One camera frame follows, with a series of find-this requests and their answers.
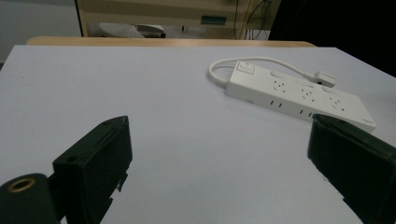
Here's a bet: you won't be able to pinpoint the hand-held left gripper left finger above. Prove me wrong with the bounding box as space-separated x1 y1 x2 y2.
51 115 134 224

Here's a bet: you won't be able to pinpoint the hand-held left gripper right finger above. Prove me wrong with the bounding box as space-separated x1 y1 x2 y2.
307 113 396 224

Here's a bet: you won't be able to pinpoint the white power strip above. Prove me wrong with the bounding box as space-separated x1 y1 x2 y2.
224 61 377 134

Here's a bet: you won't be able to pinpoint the white power plug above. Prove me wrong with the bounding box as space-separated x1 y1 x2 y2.
305 70 337 89

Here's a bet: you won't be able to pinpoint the white chair seat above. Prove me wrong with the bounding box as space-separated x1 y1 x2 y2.
98 22 166 39

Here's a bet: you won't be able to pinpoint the wooden table edge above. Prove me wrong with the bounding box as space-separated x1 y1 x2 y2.
25 35 316 49

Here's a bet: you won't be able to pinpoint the beige wooden cabinet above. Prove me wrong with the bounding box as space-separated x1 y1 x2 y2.
75 0 281 40

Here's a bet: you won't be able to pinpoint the white power strip cable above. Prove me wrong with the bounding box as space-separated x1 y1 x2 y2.
207 56 316 88

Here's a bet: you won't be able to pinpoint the dark hanging cables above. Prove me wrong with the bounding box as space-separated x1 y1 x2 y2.
233 0 273 41

